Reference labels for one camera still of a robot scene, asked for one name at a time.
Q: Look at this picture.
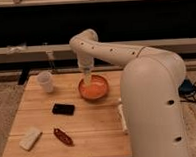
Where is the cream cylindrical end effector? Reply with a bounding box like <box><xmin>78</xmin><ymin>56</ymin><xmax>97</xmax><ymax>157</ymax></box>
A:
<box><xmin>77</xmin><ymin>53</ymin><xmax>95</xmax><ymax>87</ymax></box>

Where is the black eraser block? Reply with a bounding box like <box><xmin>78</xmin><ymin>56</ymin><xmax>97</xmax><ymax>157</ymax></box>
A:
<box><xmin>52</xmin><ymin>103</ymin><xmax>75</xmax><ymax>116</ymax></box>

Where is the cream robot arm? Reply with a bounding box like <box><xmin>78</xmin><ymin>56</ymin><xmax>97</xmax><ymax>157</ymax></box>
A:
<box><xmin>69</xmin><ymin>29</ymin><xmax>190</xmax><ymax>157</ymax></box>

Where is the orange bowl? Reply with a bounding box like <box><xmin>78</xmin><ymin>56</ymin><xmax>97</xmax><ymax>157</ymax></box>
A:
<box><xmin>78</xmin><ymin>74</ymin><xmax>109</xmax><ymax>101</ymax></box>

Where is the clear plastic cup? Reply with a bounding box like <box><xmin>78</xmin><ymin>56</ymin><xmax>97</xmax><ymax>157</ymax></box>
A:
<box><xmin>36</xmin><ymin>71</ymin><xmax>54</xmax><ymax>93</ymax></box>

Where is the white plastic bottle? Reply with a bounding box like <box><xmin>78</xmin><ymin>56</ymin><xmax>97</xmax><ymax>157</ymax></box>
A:
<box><xmin>117</xmin><ymin>98</ymin><xmax>128</xmax><ymax>134</ymax></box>

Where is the dark red chili pepper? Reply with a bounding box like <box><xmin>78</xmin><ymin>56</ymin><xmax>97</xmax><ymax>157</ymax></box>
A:
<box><xmin>54</xmin><ymin>128</ymin><xmax>75</xmax><ymax>147</ymax></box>

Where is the blue power adapter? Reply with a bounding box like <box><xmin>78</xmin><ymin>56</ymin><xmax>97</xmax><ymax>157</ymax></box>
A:
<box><xmin>178</xmin><ymin>79</ymin><xmax>194</xmax><ymax>95</ymax></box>

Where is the grey horizontal rail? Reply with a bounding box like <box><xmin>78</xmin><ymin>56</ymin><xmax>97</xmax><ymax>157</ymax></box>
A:
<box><xmin>0</xmin><ymin>38</ymin><xmax>196</xmax><ymax>64</ymax></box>

